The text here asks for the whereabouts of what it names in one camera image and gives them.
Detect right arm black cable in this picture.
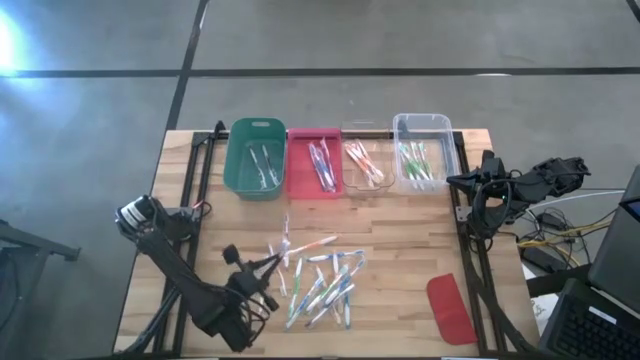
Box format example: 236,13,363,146
468,178,516,240

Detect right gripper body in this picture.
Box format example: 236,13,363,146
478,149,521,201

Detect large clear plastic bin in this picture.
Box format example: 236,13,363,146
392,112,461,196

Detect red plastic lid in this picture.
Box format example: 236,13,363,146
426,272,479,346

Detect pink plastic bin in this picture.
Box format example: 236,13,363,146
283,127,345,200

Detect yellow cable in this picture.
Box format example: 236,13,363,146
517,222,606,250

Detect white paper sheet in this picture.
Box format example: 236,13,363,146
529,293,561,329

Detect grey laptop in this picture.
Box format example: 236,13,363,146
587,164,640,321

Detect black metal stand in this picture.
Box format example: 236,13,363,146
0,219,82,360

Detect black desk crossbar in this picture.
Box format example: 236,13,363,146
524,263,594,299

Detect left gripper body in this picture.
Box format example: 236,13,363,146
222,243,280,312

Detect green plastic bin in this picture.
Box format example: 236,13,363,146
223,117,289,202

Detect dark open laptop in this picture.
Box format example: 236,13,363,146
537,277,640,360

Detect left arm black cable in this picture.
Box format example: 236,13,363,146
219,287,274,349

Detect black power brick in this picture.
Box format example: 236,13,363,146
522,245,569,274

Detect white cable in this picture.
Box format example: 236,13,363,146
524,189,626,211

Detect small clear plastic bin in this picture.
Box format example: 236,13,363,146
339,119,396,197

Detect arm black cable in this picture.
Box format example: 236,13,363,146
468,178,516,240
219,287,274,349

